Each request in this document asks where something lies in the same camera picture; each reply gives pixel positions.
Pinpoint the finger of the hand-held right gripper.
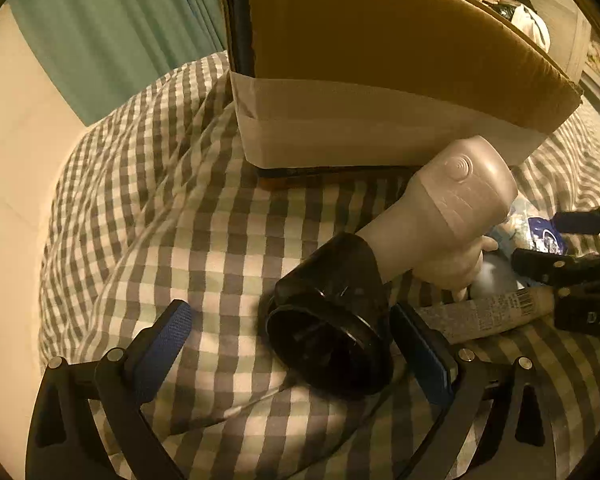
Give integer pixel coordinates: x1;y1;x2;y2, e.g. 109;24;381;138
511;247;600;289
552;204;600;242

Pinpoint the grey round object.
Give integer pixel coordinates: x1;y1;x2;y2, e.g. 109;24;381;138
471;255;525;302

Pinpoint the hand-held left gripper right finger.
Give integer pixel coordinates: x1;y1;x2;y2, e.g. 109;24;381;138
389;302;557;480

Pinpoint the brown cardboard box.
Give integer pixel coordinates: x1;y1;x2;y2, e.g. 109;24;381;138
217;0;584;170

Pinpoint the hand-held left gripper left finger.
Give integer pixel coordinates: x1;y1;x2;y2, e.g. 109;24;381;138
25;299;193;480

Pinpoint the white bag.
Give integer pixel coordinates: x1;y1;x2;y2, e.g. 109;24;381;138
509;4;552;55

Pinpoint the blue packet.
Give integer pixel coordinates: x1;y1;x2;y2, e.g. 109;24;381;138
526;216;569;257

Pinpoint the green curtain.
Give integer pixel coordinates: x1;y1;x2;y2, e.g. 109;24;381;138
10;0;228;126

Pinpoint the beige hair dryer black nozzle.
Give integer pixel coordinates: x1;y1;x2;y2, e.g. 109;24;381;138
265;135;519;402

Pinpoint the white cabinet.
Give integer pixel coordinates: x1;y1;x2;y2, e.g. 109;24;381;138
527;0;593;82

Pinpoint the white printed tube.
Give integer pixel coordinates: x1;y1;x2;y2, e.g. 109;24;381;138
414;287;557;347

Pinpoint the grey checked blanket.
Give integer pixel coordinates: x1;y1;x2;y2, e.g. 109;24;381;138
37;52;600;480

